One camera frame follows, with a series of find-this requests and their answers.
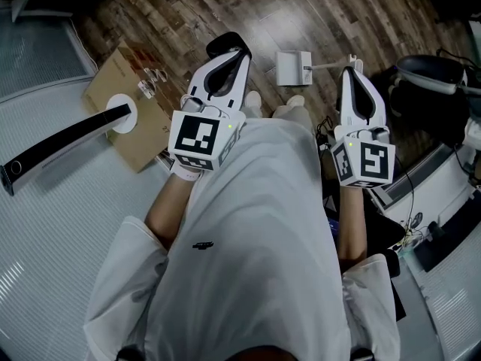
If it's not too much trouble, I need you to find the black waste bin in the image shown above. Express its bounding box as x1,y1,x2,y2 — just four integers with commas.
205,31,253,64

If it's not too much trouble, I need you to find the round white monitor stand base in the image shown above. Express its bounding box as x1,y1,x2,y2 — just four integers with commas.
104,93,139,134

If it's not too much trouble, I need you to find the person's white shirt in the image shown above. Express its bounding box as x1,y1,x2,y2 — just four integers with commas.
83,117,401,361

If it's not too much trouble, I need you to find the curved computer monitor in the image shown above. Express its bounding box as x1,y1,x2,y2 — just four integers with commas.
0,102,139,198

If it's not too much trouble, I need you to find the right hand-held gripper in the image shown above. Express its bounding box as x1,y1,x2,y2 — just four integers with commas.
329,66,397,190

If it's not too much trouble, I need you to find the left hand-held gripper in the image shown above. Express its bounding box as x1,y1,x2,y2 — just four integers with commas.
167,49,253,172

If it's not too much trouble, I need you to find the person's right forearm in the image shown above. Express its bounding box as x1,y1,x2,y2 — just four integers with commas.
336,185,368,262

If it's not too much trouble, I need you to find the person's left forearm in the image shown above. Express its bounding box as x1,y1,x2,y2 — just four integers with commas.
144,171,203,252

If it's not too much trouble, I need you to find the flat cardboard box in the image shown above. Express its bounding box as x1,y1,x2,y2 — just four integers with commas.
81,38,189,174

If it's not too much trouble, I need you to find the white long-handled dustpan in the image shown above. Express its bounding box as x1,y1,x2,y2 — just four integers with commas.
275,50,365,88

